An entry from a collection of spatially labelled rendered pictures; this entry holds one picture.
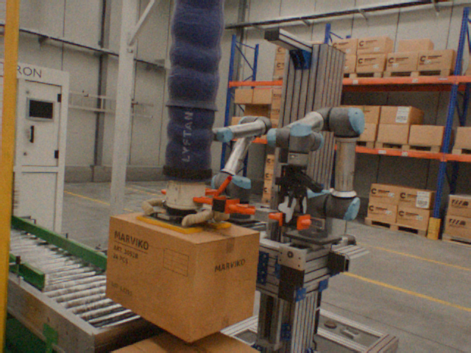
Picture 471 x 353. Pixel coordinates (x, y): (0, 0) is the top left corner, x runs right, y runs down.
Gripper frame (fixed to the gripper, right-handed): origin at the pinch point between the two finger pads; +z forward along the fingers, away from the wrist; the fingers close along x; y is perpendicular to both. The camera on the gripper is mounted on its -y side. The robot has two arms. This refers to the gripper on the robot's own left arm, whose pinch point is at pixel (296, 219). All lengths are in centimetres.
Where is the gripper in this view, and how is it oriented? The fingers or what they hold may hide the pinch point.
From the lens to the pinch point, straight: 157.1
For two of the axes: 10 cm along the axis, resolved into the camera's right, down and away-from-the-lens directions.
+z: -1.0, 9.9, 0.9
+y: -7.6, -1.3, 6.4
